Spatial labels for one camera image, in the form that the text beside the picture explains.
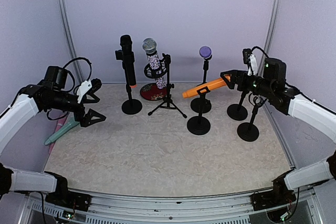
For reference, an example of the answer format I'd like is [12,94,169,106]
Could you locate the teal toy microphone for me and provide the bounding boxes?
[44,117,79,146]

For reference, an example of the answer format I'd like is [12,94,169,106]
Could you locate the red floral plate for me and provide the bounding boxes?
[140,83,167,101]

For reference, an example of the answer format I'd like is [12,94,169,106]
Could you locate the pink toy microphone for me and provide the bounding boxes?
[48,118,67,154]

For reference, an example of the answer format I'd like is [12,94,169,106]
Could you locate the orange toy microphone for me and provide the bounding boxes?
[182,74,230,99]

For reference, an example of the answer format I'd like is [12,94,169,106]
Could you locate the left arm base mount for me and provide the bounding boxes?
[45,191,91,212]

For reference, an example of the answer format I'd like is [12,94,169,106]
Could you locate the black round-base mic stand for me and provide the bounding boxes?
[115,50,142,115]

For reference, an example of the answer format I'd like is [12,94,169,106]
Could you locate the black stand under purple mic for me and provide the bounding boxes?
[190,58,212,113]

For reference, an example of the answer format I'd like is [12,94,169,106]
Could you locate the aluminium front rail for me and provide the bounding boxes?
[14,187,327,223]

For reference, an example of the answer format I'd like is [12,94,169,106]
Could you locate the black stand for teal mic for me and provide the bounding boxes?
[237,97,261,142]

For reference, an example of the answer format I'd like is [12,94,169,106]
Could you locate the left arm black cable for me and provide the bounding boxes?
[62,57,93,93]

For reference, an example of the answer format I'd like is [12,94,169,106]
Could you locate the aluminium frame post left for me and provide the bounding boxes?
[51,0,81,83]

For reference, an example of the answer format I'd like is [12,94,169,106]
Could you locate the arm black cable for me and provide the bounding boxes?
[62,57,93,93]
[250,46,271,75]

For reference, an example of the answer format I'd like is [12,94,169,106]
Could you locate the black tripod mic stand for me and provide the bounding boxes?
[144,53,187,119]

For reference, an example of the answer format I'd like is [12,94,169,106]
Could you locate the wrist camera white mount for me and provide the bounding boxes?
[243,48,258,76]
[75,78,102,103]

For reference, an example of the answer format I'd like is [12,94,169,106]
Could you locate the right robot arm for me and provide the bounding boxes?
[220,58,335,205]

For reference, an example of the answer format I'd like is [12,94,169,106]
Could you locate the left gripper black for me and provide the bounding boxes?
[47,90,106,127]

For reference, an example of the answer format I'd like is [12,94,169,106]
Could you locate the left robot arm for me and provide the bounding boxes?
[1,66,106,206]

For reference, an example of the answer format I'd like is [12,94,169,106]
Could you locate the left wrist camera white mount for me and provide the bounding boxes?
[75,78,102,103]

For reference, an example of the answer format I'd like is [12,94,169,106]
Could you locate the black microphone orange tip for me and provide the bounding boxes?
[120,35,137,88]

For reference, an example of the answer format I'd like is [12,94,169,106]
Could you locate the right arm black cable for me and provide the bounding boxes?
[250,46,271,75]

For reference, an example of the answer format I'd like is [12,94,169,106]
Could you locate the purple-head microphone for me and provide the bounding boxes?
[199,46,212,60]

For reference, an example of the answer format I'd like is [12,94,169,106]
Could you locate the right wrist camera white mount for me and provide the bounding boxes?
[243,48,258,76]

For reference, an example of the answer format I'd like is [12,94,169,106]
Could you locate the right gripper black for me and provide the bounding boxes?
[221,69,275,98]

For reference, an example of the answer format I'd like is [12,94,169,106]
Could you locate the aluminium frame post right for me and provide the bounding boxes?
[262,0,286,57]

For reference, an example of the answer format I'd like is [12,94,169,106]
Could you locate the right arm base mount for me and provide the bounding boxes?
[250,190,297,211]

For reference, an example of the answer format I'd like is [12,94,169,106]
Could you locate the aluminium frame post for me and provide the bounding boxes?
[51,0,81,83]
[262,0,286,57]

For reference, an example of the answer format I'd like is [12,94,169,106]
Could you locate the black stand for orange mic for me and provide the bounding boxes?
[187,91,211,135]

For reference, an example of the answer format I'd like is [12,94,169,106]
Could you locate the glitter silver-head microphone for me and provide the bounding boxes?
[142,38,166,89]

